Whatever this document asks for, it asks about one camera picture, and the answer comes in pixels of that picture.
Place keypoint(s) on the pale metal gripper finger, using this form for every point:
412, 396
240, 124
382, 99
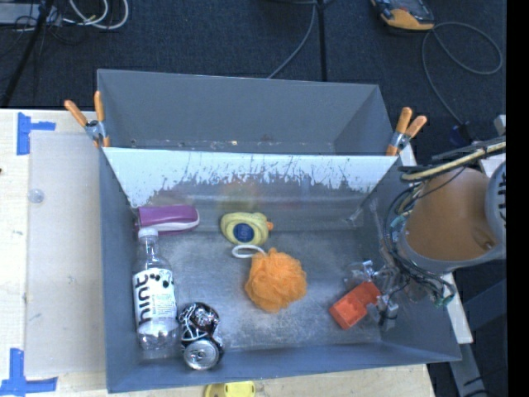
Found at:
388, 312
360, 272

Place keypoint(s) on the orange block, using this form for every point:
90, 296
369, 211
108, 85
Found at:
353, 306

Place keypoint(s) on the orange mesh bath sponge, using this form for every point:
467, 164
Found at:
276, 281

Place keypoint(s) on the yellow tape measure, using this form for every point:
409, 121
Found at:
244, 230

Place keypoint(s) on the crushed black drink can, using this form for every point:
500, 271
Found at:
201, 337

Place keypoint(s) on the grey metal bin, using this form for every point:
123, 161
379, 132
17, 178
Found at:
256, 114

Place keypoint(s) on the purple and white stapler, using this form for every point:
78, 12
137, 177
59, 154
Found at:
167, 217

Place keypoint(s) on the clear plastic bottle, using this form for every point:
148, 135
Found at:
153, 292

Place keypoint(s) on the pale flat board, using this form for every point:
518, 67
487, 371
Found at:
62, 242

